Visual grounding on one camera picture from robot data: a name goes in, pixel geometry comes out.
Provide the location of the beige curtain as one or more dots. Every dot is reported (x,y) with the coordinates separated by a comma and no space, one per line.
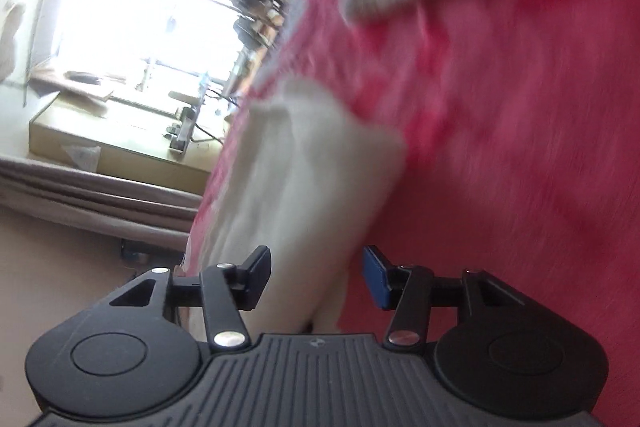
(100,207)

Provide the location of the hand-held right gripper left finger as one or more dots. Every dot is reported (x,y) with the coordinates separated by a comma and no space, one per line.
(260,272)

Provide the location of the flat cardboard sheet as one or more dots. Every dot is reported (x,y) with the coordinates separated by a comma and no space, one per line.
(75,84)

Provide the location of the white fleece garment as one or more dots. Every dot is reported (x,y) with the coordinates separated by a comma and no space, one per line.
(310,187)

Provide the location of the clear plastic bag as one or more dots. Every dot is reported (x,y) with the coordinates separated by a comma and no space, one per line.
(82,156)

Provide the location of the light wooden platform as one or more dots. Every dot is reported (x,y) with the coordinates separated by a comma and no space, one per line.
(140,142)

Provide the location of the pink floral blanket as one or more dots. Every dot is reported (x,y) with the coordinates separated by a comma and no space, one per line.
(500,132)

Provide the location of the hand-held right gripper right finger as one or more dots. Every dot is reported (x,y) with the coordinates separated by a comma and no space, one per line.
(375,274)

